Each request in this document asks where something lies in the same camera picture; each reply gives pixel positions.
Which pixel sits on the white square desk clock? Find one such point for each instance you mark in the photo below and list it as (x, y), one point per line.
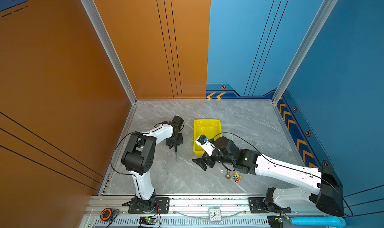
(215, 214)

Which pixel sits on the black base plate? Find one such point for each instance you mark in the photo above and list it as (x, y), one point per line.
(161, 204)
(260, 205)

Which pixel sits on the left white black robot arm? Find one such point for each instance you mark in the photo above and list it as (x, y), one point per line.
(139, 155)

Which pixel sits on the blue plastic tube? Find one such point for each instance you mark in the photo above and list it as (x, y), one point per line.
(336, 222)

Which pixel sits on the small brass fitting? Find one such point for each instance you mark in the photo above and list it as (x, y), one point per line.
(228, 175)

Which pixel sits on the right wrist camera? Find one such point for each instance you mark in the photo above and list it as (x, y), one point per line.
(205, 144)

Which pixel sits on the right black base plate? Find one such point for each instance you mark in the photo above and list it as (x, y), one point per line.
(260, 205)

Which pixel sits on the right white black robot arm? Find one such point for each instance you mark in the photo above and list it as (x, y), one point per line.
(313, 187)

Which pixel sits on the right green circuit board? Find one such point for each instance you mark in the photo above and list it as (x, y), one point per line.
(280, 219)

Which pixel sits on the black handled screwdriver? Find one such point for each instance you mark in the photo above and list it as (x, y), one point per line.
(176, 152)

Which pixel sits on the colourful small toy block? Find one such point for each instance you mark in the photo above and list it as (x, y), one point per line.
(237, 177)

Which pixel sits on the orange black tape measure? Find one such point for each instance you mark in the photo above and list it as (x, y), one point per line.
(106, 214)

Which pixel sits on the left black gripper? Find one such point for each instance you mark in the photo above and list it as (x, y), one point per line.
(180, 141)

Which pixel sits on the green circuit board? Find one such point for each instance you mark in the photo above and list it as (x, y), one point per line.
(280, 219)
(148, 222)

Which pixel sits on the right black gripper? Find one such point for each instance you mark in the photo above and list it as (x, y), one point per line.
(200, 162)

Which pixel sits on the left green circuit board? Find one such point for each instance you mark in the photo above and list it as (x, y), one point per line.
(148, 222)

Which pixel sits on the yellow plastic bin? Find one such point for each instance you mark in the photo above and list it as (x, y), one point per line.
(208, 127)

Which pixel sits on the white slotted cable duct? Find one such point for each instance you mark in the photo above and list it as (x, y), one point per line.
(183, 222)

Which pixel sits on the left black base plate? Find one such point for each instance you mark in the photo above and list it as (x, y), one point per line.
(161, 204)

